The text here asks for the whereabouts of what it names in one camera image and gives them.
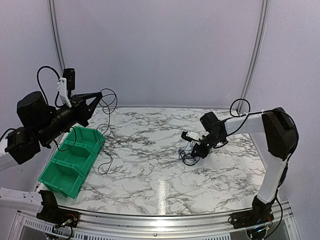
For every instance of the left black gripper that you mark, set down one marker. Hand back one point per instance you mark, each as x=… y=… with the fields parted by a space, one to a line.
x=85 y=113

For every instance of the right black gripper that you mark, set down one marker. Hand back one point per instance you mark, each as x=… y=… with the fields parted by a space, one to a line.
x=201 y=152

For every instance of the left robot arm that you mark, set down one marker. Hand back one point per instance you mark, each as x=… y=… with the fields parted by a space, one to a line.
x=42 y=124

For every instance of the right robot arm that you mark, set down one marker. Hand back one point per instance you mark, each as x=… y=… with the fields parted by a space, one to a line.
x=281 y=136

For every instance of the far green storage bin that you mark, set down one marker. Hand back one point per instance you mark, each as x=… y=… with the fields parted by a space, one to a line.
x=86 y=137

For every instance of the green storage bin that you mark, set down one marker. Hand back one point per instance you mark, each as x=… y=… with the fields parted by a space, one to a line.
x=62 y=178
x=86 y=137
x=79 y=156

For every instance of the middle green storage bin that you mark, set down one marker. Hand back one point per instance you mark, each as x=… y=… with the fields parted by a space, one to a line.
x=79 y=156

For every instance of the near green storage bin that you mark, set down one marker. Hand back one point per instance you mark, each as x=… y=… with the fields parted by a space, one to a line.
x=62 y=178

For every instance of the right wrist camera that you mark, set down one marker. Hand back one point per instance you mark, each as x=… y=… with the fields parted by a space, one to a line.
x=192 y=136

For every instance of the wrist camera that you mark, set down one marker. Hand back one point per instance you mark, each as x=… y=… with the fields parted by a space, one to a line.
x=192 y=136
x=65 y=86

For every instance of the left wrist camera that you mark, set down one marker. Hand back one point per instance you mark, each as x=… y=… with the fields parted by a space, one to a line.
x=65 y=86

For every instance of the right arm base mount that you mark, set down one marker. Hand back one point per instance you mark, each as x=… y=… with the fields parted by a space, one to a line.
x=259 y=214

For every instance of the front aluminium rail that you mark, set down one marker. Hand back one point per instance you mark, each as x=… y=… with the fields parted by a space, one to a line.
x=105 y=226

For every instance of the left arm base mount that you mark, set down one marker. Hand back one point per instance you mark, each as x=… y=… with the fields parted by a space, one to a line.
x=52 y=213

